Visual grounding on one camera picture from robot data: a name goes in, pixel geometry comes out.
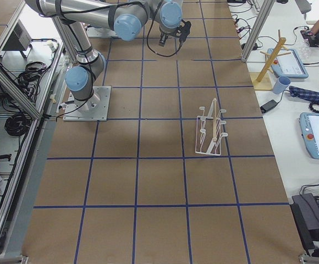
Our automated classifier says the blue teach pendant far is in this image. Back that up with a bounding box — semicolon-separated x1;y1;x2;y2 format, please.
271;49;309;79

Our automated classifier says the blue cup on desk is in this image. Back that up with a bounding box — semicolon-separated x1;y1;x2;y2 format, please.
272;76;291;94

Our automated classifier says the blue plaid cloth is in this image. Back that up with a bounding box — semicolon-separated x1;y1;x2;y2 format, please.
289;86;319;105

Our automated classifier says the black power adapter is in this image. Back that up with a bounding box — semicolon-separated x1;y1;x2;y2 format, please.
260;100;278;114

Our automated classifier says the wooden mug tree stand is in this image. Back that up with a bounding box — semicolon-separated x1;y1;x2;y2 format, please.
250;30;291;91

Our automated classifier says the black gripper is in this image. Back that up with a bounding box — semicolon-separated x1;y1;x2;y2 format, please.
159;19;191;47

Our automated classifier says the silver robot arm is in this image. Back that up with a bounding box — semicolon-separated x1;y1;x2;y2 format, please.
26;1;191;111

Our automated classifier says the white wire cup rack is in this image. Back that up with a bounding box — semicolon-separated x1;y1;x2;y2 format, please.
195;97;228;156

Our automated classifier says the aluminium frame post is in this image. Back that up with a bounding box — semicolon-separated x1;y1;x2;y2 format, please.
241;0;274;63

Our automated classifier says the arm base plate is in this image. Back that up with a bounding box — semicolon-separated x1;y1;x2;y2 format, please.
62;86;112;122
86;26;118;39

